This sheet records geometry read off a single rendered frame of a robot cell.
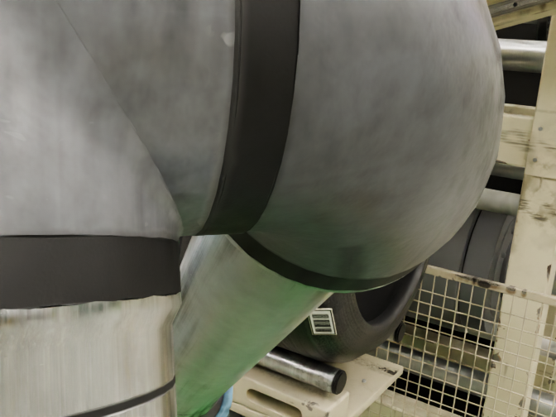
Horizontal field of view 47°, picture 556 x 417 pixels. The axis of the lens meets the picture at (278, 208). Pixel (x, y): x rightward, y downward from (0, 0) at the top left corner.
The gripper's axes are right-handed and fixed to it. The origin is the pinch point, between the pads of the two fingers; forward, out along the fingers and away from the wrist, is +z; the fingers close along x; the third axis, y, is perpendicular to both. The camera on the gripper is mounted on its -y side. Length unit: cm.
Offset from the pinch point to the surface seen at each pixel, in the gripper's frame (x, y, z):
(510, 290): -27, -7, 71
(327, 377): -8.4, -20.3, 24.5
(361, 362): -2, -27, 55
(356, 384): -6, -29, 46
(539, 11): -23, 52, 63
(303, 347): -5.6, -14.3, 18.9
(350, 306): -12.2, -5.5, 20.4
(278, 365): 1.5, -21.4, 24.3
